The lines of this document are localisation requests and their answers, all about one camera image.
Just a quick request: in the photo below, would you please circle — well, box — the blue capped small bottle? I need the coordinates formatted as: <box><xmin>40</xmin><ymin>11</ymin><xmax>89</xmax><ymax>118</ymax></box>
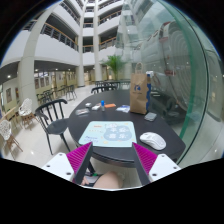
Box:
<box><xmin>101</xmin><ymin>100</ymin><xmax>105</xmax><ymax>111</ymax></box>

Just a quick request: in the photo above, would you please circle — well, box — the white small box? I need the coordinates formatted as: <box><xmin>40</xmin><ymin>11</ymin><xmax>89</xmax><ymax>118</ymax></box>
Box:
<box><xmin>92</xmin><ymin>105</ymin><xmax>101</xmax><ymax>111</ymax></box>

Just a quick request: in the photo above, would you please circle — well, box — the light blue mouse pad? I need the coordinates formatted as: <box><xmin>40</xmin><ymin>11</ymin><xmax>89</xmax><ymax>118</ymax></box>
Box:
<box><xmin>79</xmin><ymin>121</ymin><xmax>137</xmax><ymax>148</ymax></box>

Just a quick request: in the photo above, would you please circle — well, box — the person's knee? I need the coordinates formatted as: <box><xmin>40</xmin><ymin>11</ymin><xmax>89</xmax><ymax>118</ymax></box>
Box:
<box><xmin>94</xmin><ymin>171</ymin><xmax>123</xmax><ymax>189</ymax></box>

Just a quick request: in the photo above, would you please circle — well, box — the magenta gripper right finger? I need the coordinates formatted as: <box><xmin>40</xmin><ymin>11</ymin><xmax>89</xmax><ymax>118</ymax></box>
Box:
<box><xmin>132</xmin><ymin>143</ymin><xmax>157</xmax><ymax>186</ymax></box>

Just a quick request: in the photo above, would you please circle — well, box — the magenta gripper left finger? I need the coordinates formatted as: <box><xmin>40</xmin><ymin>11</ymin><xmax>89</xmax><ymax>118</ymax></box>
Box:
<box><xmin>67</xmin><ymin>142</ymin><xmax>93</xmax><ymax>185</ymax></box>

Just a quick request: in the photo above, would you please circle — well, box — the blue white packet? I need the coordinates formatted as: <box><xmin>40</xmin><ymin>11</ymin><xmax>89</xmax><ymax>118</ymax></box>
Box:
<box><xmin>116</xmin><ymin>105</ymin><xmax>130</xmax><ymax>113</ymax></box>

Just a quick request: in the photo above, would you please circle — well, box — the white lattice chair far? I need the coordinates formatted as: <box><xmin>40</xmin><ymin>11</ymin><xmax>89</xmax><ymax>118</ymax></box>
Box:
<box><xmin>19</xmin><ymin>98</ymin><xmax>35</xmax><ymax>125</ymax></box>

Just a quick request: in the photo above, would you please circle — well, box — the orange card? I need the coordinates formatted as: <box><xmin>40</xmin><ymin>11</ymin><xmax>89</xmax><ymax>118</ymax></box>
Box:
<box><xmin>105</xmin><ymin>104</ymin><xmax>116</xmax><ymax>108</ymax></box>

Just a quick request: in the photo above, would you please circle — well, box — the green potted palm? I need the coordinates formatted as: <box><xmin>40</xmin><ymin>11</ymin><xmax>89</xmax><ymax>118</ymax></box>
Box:
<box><xmin>101</xmin><ymin>55</ymin><xmax>126</xmax><ymax>79</ymax></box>

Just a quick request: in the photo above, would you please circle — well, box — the brown paper bag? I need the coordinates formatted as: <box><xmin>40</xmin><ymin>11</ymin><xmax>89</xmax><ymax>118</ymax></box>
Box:
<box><xmin>130</xmin><ymin>62</ymin><xmax>148</xmax><ymax>114</ymax></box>

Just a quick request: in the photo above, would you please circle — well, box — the small white object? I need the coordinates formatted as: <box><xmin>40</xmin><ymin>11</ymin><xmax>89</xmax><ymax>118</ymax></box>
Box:
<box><xmin>85</xmin><ymin>103</ymin><xmax>92</xmax><ymax>107</ymax></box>

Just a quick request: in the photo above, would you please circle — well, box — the white lattice chair near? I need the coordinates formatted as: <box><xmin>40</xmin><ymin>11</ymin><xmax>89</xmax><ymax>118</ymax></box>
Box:
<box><xmin>0</xmin><ymin>119</ymin><xmax>24</xmax><ymax>153</ymax></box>

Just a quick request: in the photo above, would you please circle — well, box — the black wooden chair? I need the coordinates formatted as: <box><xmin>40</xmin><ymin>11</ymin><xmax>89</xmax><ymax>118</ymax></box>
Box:
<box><xmin>35</xmin><ymin>99</ymin><xmax>70</xmax><ymax>153</ymax></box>

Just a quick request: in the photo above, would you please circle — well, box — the dark flat card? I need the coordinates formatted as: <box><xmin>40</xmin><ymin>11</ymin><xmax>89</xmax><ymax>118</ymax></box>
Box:
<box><xmin>75</xmin><ymin>108</ymin><xmax>89</xmax><ymax>116</ymax></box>

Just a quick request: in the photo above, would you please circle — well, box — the white lattice chair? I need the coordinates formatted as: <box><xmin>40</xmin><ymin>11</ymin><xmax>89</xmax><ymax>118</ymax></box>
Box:
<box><xmin>0</xmin><ymin>119</ymin><xmax>24</xmax><ymax>153</ymax></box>
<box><xmin>19</xmin><ymin>98</ymin><xmax>35</xmax><ymax>125</ymax></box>

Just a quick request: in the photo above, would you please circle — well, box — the grey phone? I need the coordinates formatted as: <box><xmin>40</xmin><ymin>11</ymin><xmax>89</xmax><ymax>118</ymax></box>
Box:
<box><xmin>144</xmin><ymin>112</ymin><xmax>157</xmax><ymax>121</ymax></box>

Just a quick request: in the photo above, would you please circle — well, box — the white computer mouse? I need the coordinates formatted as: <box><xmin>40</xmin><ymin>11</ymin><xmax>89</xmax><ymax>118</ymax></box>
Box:
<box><xmin>140</xmin><ymin>132</ymin><xmax>166</xmax><ymax>150</ymax></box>

